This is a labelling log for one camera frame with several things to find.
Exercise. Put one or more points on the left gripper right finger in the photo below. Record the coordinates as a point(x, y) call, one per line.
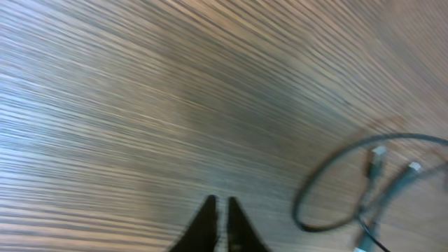
point(241, 237)

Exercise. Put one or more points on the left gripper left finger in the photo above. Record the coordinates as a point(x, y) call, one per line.
point(202, 233)

